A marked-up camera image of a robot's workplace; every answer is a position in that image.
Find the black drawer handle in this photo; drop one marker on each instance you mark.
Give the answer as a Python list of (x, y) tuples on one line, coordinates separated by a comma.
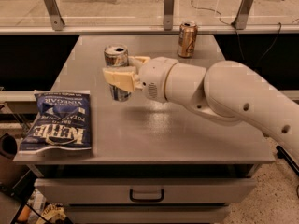
[(146, 197)]

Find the metal rail bracket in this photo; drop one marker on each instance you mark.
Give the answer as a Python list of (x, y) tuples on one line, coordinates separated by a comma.
[(242, 15), (168, 14), (56, 20)]

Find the grey upper drawer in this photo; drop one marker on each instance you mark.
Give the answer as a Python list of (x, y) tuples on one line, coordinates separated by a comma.
[(116, 190)]

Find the gold soda can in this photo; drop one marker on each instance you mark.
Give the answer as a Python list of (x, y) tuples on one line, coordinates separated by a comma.
[(186, 39)]

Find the left metal rail bracket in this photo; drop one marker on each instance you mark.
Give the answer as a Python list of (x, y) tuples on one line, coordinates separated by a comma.
[(56, 20)]

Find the grey drawer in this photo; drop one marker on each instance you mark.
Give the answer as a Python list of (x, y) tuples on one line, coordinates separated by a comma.
[(116, 190), (147, 214)]

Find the black stand leg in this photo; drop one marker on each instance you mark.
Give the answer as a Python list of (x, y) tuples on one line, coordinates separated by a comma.
[(282, 154)]

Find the silver redbull can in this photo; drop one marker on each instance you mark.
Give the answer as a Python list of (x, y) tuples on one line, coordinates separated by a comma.
[(116, 55)]

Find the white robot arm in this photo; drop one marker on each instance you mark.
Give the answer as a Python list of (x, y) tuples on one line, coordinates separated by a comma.
[(227, 92)]

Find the grey lower drawer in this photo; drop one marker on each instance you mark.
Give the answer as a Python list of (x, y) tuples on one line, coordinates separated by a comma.
[(147, 214)]

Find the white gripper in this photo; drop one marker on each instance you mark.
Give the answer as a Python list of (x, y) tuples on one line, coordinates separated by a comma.
[(154, 77)]

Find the right metal rail bracket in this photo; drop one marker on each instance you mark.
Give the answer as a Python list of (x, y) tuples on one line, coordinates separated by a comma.
[(242, 15)]

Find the black round object left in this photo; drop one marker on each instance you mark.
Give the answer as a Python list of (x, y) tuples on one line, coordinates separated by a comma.
[(8, 146)]

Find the snack bag on floor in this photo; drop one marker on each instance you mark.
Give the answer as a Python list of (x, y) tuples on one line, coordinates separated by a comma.
[(53, 213)]

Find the blue Kettle chip bag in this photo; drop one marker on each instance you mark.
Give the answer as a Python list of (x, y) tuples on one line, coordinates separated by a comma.
[(63, 122)]

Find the middle metal rail bracket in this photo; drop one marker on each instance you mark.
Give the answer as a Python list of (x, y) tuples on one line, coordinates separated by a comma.
[(168, 14)]

